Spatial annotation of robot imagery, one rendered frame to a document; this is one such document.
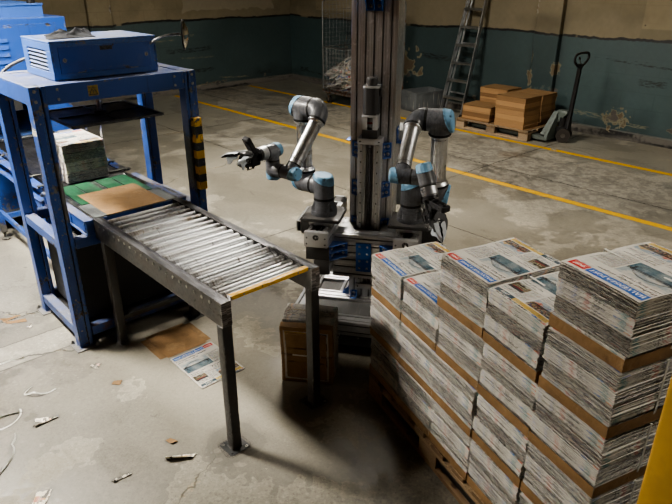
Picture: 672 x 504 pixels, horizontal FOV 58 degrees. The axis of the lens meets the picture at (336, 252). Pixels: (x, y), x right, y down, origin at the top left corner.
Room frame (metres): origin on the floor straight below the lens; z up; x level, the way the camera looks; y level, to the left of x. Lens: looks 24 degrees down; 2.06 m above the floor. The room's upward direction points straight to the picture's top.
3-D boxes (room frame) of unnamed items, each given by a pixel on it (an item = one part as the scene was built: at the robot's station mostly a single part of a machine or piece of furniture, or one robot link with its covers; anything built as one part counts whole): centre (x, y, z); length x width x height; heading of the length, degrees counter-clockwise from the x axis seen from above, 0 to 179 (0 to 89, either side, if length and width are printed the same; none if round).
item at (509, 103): (8.87, -2.49, 0.28); 1.20 x 0.83 x 0.57; 42
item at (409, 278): (2.25, -0.59, 0.42); 1.17 x 0.39 x 0.83; 25
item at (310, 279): (3.09, 0.54, 0.74); 1.34 x 0.05 x 0.12; 42
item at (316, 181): (3.28, 0.07, 0.98); 0.13 x 0.12 x 0.14; 51
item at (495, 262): (2.13, -0.64, 1.06); 0.37 x 0.29 x 0.01; 116
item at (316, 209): (3.28, 0.07, 0.87); 0.15 x 0.15 x 0.10
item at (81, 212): (3.68, 1.42, 0.75); 0.70 x 0.65 x 0.10; 42
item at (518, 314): (1.86, -0.77, 0.95); 0.38 x 0.29 x 0.23; 114
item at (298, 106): (3.36, 0.17, 1.19); 0.15 x 0.12 x 0.55; 51
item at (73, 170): (4.10, 1.80, 0.93); 0.38 x 0.30 x 0.26; 42
